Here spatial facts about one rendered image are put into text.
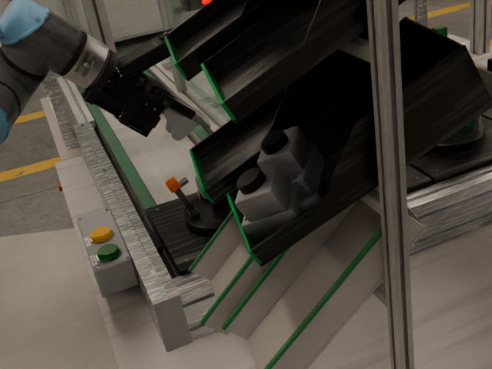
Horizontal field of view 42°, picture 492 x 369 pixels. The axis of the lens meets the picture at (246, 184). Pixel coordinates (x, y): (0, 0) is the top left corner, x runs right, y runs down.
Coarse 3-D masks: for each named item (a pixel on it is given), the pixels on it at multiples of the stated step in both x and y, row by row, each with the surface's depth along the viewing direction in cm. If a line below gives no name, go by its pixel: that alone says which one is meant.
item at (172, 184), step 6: (168, 180) 112; (174, 180) 111; (180, 180) 113; (186, 180) 112; (168, 186) 110; (174, 186) 111; (180, 186) 111; (174, 192) 112; (180, 192) 112; (180, 198) 113; (186, 198) 113; (186, 204) 113; (192, 204) 115; (192, 210) 114
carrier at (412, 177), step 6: (408, 168) 123; (414, 168) 122; (408, 174) 121; (414, 174) 120; (420, 174) 120; (408, 180) 119; (414, 180) 118; (420, 180) 118; (426, 180) 118; (432, 180) 118; (408, 186) 117; (414, 186) 117; (420, 186) 117; (426, 186) 118; (408, 192) 117
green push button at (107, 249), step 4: (108, 244) 115; (112, 244) 115; (100, 248) 114; (104, 248) 114; (108, 248) 114; (112, 248) 114; (116, 248) 113; (100, 252) 113; (104, 252) 113; (108, 252) 113; (112, 252) 113; (116, 252) 113; (100, 256) 112; (104, 256) 112; (108, 256) 112; (112, 256) 112; (104, 260) 112
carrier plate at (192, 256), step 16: (160, 208) 124; (176, 208) 123; (160, 224) 119; (176, 224) 118; (160, 240) 117; (176, 240) 113; (192, 240) 112; (208, 240) 111; (176, 256) 109; (192, 256) 108
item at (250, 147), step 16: (320, 64) 72; (336, 64) 73; (304, 80) 73; (288, 96) 73; (304, 96) 74; (256, 112) 87; (272, 112) 86; (288, 112) 74; (224, 128) 87; (240, 128) 88; (256, 128) 86; (272, 128) 75; (208, 144) 88; (224, 144) 88; (240, 144) 85; (256, 144) 82; (208, 160) 87; (224, 160) 84; (240, 160) 82; (256, 160) 76; (208, 176) 84; (224, 176) 76; (208, 192) 77; (224, 192) 77
